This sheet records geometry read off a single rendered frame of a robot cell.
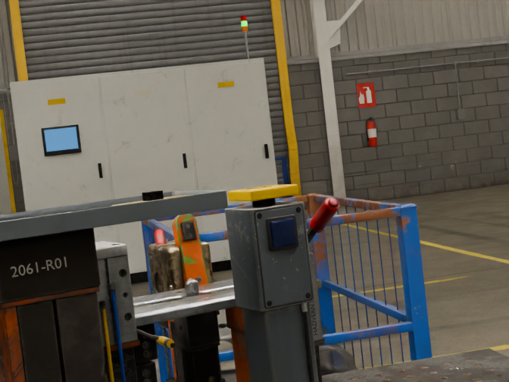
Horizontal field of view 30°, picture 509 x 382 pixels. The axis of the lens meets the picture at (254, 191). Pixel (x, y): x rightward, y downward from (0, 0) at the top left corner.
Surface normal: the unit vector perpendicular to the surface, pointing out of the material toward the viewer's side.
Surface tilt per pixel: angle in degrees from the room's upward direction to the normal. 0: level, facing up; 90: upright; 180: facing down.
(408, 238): 90
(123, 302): 90
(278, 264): 90
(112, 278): 90
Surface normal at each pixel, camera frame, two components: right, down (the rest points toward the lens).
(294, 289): 0.45, 0.00
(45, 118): 0.20, 0.03
